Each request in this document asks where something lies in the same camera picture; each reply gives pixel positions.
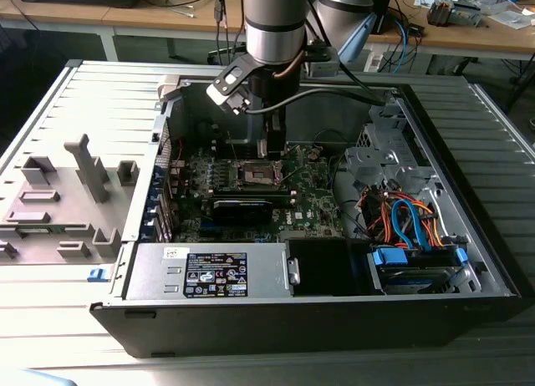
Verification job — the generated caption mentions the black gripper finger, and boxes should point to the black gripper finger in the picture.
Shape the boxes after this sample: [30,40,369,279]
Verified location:
[266,113,289,162]

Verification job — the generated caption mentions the metal socket cover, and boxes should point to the metal socket cover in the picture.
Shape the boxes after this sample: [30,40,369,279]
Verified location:
[276,145,308,185]

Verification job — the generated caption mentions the CPU socket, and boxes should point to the CPU socket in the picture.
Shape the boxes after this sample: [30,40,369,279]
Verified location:
[233,156,288,191]

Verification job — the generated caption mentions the copper CPU cooler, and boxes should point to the copper CPU cooler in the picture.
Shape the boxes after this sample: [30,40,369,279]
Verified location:
[425,0,451,28]

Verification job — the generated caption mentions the black chair base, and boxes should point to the black chair base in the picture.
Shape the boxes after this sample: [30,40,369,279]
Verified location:
[207,43,247,68]

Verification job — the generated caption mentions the green motherboard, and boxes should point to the green motherboard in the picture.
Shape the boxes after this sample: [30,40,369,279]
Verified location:
[171,141,348,243]

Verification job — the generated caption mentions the black graphics card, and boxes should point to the black graphics card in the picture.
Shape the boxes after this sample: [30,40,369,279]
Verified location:
[211,197,273,227]

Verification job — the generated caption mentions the silver disk bay cage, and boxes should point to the silver disk bay cage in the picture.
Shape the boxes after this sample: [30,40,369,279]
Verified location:
[344,99,440,195]

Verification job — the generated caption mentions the black desktop stand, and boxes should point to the black desktop stand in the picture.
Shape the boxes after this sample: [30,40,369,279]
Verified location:
[369,0,395,35]

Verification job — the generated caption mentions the black fan shroud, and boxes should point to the black fan shroud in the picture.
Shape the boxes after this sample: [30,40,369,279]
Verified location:
[288,237,373,297]

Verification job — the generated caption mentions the wooden desk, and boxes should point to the wooden desk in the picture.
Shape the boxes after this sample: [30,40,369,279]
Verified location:
[0,0,535,55]

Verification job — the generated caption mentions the silver power supply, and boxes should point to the silver power supply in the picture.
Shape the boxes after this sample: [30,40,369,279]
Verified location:
[123,241,302,302]

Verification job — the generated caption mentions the black PC case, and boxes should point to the black PC case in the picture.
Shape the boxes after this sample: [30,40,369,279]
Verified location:
[89,74,523,360]

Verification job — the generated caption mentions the hard disk blue carrier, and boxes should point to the hard disk blue carrier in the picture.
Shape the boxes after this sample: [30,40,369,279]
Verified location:
[367,243,471,297]

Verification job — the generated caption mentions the silver drive unit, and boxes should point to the silver drive unit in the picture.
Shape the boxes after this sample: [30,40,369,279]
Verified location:
[449,0,486,28]

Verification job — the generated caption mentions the grey parts rack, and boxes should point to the grey parts rack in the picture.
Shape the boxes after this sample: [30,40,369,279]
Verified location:
[0,133,141,266]

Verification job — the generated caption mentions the clear plastic bag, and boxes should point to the clear plastic bag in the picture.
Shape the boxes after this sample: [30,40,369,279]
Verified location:
[487,8,535,31]

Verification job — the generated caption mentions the pale blue rounded object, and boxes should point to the pale blue rounded object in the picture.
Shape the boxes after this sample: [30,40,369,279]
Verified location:
[0,368,79,386]

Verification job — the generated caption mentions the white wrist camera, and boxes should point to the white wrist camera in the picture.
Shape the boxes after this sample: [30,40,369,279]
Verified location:
[206,62,252,114]

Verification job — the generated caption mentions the dark grey wrist camera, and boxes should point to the dark grey wrist camera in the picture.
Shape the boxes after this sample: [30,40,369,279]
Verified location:
[303,43,340,79]

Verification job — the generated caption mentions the black camera cable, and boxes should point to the black camera cable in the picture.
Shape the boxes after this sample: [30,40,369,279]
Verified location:
[244,87,388,114]

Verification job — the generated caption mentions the thin blue cable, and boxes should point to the thin blue cable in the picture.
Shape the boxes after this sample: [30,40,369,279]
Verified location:
[392,16,421,74]

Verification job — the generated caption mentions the blue wire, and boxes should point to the blue wire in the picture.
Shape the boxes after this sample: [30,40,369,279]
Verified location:
[392,196,432,251]

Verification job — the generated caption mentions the orange wire bundle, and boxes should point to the orange wire bundle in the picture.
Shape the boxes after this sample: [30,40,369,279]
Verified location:
[359,185,449,250]

